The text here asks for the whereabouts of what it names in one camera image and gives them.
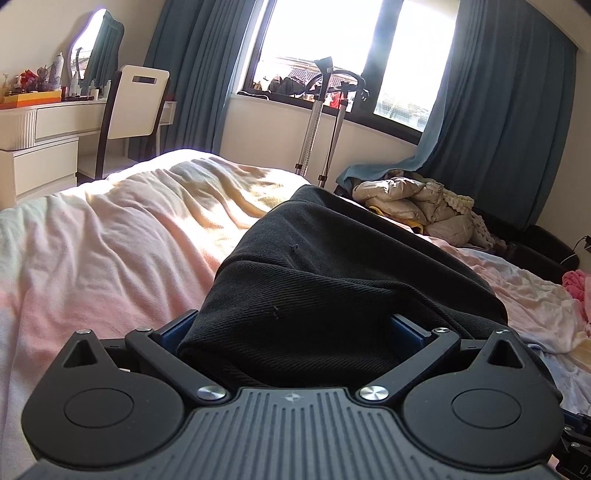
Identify dark framed window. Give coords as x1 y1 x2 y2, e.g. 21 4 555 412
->
237 0 459 145

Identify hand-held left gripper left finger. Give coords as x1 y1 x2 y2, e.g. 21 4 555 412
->
61 309 230 404

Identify white chair with dark frame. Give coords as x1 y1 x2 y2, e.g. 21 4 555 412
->
94 65 172 182

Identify black bench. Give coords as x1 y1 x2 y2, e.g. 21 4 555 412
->
471 208 581 283

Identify teal curtain beside chair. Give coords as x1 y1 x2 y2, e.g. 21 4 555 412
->
127 0 277 162

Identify wavy edged mirror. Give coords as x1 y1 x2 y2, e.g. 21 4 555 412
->
68 8 125 88

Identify light blue cloth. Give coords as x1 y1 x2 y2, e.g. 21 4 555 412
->
336 154 435 195

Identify orange tray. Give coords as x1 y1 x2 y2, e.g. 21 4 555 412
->
0 90 64 110

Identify beige puffer jacket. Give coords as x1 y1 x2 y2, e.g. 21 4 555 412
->
353 175 476 246

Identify teal curtain beside bench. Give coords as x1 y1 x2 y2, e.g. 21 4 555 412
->
406 0 579 232

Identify white dresser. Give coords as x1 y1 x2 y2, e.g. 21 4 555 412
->
0 99 110 200

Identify bed with light sheet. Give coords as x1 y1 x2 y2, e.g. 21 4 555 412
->
0 148 591 462

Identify pink cloth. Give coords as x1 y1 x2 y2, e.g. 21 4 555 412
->
562 270 591 334

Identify black pants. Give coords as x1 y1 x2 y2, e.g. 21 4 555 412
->
177 185 509 389

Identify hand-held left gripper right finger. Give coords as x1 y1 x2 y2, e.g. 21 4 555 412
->
356 313 528 404

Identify metal crutches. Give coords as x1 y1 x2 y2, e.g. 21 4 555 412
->
293 56 371 189

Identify row of small cosmetic bottles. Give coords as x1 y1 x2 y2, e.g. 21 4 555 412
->
68 71 112 101

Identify cluster of small figurines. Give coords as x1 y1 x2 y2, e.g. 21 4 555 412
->
13 65 54 93

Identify black cable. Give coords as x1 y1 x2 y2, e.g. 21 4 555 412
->
560 234 591 267

